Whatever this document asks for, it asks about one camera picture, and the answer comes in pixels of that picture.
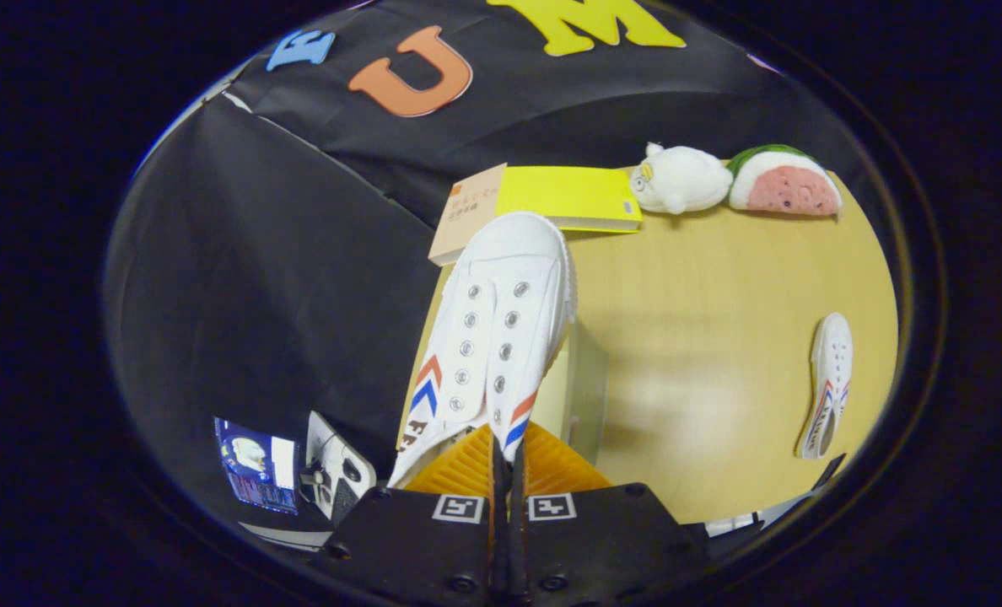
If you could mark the tan cover book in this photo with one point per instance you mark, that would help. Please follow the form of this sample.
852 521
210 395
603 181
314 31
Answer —
467 215

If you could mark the watermelon slice plush toy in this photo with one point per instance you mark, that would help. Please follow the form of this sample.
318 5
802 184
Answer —
792 187

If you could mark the yellow cover book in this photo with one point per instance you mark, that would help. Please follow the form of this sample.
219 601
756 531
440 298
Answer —
568 196

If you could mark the green fabric storage box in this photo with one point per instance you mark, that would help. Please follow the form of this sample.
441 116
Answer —
587 396

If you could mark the computer monitor screen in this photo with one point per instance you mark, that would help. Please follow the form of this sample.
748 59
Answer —
252 468

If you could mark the white canvas shoe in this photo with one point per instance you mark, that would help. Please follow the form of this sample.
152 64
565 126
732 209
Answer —
501 278
830 371

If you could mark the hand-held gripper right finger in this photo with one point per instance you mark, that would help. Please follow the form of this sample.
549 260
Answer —
602 548

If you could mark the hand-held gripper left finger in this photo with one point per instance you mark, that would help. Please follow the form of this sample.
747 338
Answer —
417 548

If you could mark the white duck plush toy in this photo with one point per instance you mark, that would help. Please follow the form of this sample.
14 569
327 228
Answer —
678 179

